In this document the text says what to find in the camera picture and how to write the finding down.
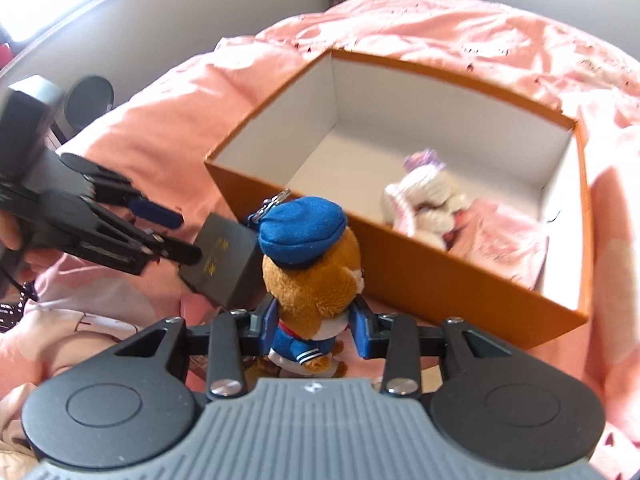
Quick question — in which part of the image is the black wrist cord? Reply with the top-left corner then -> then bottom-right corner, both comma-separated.
0,260 -> 40,303

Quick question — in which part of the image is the dark grey box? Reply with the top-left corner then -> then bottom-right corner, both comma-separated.
177,212 -> 266,311

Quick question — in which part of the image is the pink printed blanket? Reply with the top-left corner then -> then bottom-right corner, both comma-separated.
0,0 -> 640,480

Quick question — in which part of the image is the person's left hand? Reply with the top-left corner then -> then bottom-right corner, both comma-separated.
0,210 -> 67,281

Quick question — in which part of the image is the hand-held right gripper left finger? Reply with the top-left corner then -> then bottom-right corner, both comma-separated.
116,296 -> 281,402

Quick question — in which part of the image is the window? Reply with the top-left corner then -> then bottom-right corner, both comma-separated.
0,0 -> 166,46

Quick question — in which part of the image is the white crochet bunny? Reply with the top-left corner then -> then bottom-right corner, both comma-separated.
382,149 -> 473,251

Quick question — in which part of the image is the pink pouch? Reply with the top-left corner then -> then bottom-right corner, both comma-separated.
447,197 -> 551,291

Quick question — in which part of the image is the orange cardboard box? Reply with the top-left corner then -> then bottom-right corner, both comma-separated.
204,47 -> 593,351

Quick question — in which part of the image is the plush bear with blue hat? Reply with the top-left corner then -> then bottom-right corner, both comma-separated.
247,189 -> 369,378

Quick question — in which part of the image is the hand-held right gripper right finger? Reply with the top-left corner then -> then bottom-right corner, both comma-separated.
351,299 -> 506,402

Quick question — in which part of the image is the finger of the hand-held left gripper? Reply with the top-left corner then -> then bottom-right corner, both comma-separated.
52,195 -> 203,277
60,152 -> 183,229

